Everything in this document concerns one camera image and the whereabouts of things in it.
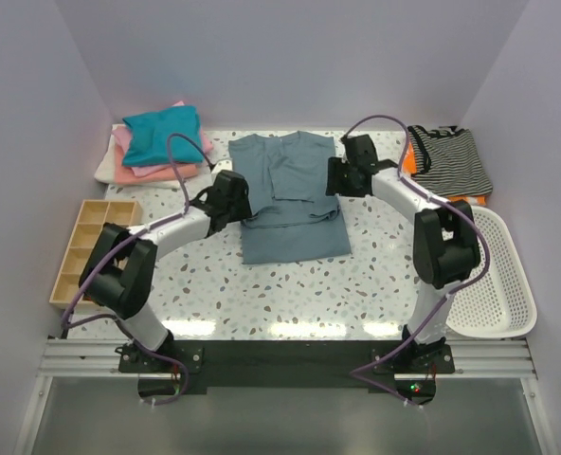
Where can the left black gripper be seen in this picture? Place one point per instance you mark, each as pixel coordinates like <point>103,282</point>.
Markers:
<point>242,204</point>

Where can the grey-blue t-shirt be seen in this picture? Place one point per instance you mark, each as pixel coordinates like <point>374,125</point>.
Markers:
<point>293,219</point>

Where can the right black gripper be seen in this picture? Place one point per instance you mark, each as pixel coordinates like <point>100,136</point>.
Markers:
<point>335,176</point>

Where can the white perforated plastic basket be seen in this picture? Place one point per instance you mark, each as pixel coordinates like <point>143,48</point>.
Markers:
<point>501,304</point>

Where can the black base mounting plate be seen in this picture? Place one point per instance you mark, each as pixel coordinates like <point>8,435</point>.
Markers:
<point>280,364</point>

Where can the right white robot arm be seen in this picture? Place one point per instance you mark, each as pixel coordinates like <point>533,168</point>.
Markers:
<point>445,240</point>

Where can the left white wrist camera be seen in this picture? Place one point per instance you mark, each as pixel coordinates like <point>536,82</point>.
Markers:
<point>220,166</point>

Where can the white folded t-shirt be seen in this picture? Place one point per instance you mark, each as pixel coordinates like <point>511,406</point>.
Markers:
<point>106,170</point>

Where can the salmon folded t-shirt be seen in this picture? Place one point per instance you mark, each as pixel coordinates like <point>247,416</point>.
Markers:
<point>125,176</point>

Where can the teal folded t-shirt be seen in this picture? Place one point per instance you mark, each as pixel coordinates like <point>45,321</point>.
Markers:
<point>150,131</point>

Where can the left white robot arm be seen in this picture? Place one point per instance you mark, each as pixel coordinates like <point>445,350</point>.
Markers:
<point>119,272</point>

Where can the wooden compartment organizer tray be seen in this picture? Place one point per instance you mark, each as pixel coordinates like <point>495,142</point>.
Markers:
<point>92,216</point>

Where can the light pink folded t-shirt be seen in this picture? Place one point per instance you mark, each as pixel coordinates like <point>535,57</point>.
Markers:
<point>122,137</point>

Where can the black white striped t-shirt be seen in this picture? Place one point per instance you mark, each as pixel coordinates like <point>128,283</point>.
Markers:
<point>446,162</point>

